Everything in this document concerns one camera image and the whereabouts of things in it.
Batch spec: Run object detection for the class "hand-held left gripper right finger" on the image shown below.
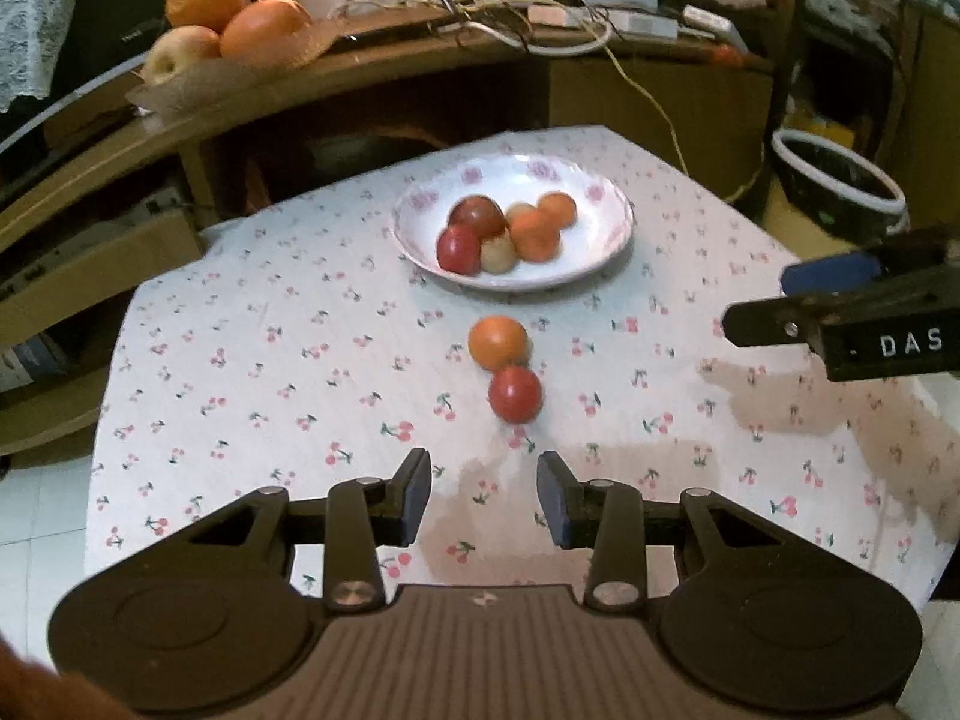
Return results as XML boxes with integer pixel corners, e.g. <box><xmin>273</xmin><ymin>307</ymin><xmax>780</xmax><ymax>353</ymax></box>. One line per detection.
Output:
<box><xmin>537</xmin><ymin>451</ymin><xmax>878</xmax><ymax>611</ymax></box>

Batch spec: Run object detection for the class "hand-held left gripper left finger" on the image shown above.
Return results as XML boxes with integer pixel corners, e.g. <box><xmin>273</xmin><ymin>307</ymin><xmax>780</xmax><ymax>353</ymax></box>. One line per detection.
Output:
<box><xmin>90</xmin><ymin>448</ymin><xmax>433</xmax><ymax>612</ymax></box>

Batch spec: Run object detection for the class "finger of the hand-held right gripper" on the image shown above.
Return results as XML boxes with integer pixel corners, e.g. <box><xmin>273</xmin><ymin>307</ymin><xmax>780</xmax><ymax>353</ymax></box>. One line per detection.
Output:
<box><xmin>779</xmin><ymin>250</ymin><xmax>887</xmax><ymax>298</ymax></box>
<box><xmin>723</xmin><ymin>292</ymin><xmax>826</xmax><ymax>350</ymax></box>

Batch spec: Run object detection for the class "small red tomato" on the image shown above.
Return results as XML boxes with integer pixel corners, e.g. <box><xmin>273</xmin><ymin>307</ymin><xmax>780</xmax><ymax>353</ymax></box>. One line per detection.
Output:
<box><xmin>489</xmin><ymin>366</ymin><xmax>543</xmax><ymax>423</ymax></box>
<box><xmin>436</xmin><ymin>227</ymin><xmax>483</xmax><ymax>275</ymax></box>

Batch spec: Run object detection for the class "small orange tangerine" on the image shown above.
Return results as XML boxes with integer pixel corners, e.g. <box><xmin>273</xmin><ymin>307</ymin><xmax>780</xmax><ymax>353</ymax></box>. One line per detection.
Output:
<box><xmin>538</xmin><ymin>192</ymin><xmax>578</xmax><ymax>230</ymax></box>
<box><xmin>511</xmin><ymin>211</ymin><xmax>563</xmax><ymax>263</ymax></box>
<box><xmin>468</xmin><ymin>315</ymin><xmax>530</xmax><ymax>372</ymax></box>

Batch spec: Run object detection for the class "white floral-rim plate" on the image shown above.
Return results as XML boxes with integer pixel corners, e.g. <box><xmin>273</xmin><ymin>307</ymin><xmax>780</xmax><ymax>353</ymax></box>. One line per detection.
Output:
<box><xmin>393</xmin><ymin>154</ymin><xmax>635</xmax><ymax>292</ymax></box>

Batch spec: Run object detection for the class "large red tomato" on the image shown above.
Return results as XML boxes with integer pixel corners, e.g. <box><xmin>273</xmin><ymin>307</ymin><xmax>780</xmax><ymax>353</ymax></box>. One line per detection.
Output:
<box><xmin>448</xmin><ymin>196</ymin><xmax>506</xmax><ymax>239</ymax></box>

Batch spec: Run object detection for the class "white-rimmed black basket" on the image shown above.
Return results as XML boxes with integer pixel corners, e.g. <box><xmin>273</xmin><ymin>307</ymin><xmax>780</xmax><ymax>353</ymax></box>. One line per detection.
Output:
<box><xmin>772</xmin><ymin>127</ymin><xmax>909</xmax><ymax>242</ymax></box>

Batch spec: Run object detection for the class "cherry print tablecloth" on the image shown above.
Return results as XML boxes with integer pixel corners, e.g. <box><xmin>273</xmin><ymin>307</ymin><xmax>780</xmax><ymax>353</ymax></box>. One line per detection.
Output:
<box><xmin>82</xmin><ymin>124</ymin><xmax>960</xmax><ymax>602</ymax></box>

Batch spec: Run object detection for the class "white power adapter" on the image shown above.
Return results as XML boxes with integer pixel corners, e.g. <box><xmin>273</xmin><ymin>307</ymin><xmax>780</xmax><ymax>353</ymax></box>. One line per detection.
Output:
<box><xmin>528</xmin><ymin>4</ymin><xmax>591</xmax><ymax>28</ymax></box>

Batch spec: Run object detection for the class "wooden TV cabinet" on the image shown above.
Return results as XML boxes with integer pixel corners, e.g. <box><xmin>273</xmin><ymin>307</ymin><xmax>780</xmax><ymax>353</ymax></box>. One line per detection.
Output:
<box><xmin>0</xmin><ymin>0</ymin><xmax>779</xmax><ymax>460</ymax></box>

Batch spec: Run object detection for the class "blue and white box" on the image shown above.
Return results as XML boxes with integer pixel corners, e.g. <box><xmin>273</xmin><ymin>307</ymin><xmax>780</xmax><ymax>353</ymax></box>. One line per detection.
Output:
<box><xmin>0</xmin><ymin>333</ymin><xmax>70</xmax><ymax>396</ymax></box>

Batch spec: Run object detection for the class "woven fruit tray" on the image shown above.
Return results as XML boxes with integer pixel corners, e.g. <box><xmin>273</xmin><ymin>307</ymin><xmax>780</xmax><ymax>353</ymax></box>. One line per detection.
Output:
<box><xmin>125</xmin><ymin>13</ymin><xmax>355</xmax><ymax>118</ymax></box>

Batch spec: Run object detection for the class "large orange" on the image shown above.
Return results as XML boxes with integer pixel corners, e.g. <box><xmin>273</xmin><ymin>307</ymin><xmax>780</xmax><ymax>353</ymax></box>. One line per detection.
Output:
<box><xmin>220</xmin><ymin>0</ymin><xmax>312</xmax><ymax>62</ymax></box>
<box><xmin>165</xmin><ymin>0</ymin><xmax>247</xmax><ymax>34</ymax></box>

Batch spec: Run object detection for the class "yellow-red apple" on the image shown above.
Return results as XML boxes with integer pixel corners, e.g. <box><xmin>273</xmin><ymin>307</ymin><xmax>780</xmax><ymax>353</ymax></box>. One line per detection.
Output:
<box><xmin>142</xmin><ymin>25</ymin><xmax>223</xmax><ymax>86</ymax></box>

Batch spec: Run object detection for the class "black curved television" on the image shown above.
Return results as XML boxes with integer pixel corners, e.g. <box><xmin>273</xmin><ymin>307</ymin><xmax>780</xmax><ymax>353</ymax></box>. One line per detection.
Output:
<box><xmin>0</xmin><ymin>0</ymin><xmax>175</xmax><ymax>160</ymax></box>

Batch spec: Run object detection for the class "white lace cloth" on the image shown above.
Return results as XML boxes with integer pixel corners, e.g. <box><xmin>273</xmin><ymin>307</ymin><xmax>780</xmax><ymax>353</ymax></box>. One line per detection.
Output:
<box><xmin>0</xmin><ymin>0</ymin><xmax>85</xmax><ymax>115</ymax></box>

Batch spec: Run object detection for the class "yellow cable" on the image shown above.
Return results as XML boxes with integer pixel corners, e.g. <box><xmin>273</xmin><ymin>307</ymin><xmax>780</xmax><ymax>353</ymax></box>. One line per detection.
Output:
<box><xmin>598</xmin><ymin>36</ymin><xmax>764</xmax><ymax>201</ymax></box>

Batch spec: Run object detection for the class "white cable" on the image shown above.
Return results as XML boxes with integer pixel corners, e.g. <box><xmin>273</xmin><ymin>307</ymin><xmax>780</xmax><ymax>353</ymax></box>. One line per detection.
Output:
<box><xmin>437</xmin><ymin>18</ymin><xmax>614</xmax><ymax>59</ymax></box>

